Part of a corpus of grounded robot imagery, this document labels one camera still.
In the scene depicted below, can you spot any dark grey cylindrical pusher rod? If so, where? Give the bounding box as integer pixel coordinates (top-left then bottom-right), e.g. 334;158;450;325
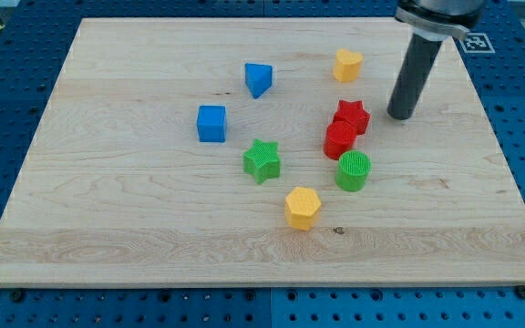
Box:
386;34;442;120

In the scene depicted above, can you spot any green circle block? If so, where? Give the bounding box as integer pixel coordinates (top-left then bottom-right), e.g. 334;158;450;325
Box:
335;150;371;192

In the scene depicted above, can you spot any red star block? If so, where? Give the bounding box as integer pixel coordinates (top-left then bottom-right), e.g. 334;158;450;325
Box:
333;100;371;135

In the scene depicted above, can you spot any red circle block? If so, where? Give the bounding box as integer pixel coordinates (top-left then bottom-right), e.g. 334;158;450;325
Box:
324;121;356;160

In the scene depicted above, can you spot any green star block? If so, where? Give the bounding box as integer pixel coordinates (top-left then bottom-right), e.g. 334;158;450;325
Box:
242;138;281;184

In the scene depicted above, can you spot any white fiducial marker tag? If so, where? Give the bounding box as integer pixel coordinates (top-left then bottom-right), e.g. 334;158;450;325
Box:
459;33;495;54

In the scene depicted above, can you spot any yellow heart block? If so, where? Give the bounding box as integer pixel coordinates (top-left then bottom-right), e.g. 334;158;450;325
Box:
333;48;364;83

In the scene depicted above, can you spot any blue triangle block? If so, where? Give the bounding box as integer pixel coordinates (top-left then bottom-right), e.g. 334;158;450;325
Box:
245;63;273;98

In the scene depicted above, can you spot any yellow hexagon block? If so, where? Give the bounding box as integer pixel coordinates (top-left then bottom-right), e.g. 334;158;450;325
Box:
284;187;322;231

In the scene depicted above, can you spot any light wooden board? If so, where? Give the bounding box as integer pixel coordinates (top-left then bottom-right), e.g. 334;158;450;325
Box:
0;18;525;288

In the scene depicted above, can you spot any blue cube block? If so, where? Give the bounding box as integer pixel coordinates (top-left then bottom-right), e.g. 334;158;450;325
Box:
196;105;227;143

